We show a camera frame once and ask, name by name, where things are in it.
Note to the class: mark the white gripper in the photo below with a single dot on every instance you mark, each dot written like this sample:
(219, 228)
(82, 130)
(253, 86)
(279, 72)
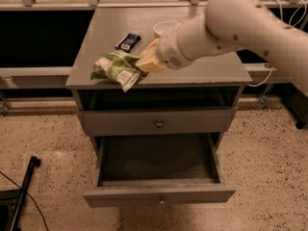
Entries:
(168, 52)

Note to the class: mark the green jalapeno chip bag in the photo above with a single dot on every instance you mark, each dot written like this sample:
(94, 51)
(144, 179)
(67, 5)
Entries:
(118, 67)

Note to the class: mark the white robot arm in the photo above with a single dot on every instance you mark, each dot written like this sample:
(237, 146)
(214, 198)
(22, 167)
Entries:
(225, 26)

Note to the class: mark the grey wooden drawer cabinet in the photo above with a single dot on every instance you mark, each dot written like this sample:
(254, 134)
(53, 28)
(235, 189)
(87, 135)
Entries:
(214, 82)

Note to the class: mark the closed grey upper drawer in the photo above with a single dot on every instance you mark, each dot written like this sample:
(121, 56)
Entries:
(143, 122)

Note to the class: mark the open grey lower drawer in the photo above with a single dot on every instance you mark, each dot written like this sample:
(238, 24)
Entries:
(158, 169)

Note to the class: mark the dark blue snack bar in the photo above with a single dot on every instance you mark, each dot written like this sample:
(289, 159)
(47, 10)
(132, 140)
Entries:
(128, 42)

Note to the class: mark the white ceramic bowl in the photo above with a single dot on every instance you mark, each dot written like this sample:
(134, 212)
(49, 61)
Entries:
(162, 27)

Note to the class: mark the black stand leg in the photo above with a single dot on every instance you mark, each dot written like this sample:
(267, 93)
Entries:
(20, 194)

